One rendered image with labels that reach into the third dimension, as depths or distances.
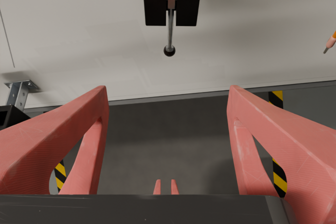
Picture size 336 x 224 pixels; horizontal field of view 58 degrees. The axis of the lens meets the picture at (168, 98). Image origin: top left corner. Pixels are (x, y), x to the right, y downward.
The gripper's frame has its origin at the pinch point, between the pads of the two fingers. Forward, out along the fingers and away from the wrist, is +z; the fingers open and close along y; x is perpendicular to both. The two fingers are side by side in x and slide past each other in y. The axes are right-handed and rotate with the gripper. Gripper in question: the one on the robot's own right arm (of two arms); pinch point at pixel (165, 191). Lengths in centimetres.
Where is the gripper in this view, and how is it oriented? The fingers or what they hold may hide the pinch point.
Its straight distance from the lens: 27.7
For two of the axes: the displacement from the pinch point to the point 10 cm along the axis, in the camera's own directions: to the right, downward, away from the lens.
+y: -10.0, -0.1, -0.3
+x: -0.3, 6.4, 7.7
